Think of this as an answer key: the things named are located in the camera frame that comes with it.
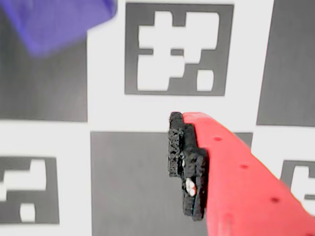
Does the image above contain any checkerboard marker mat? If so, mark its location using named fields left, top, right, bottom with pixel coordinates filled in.
left=0, top=0, right=315, bottom=236

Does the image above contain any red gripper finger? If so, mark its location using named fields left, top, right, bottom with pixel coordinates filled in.
left=168, top=111, right=315, bottom=236

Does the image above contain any blue cube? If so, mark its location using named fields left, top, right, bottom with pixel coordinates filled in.
left=0, top=0, right=118, bottom=59

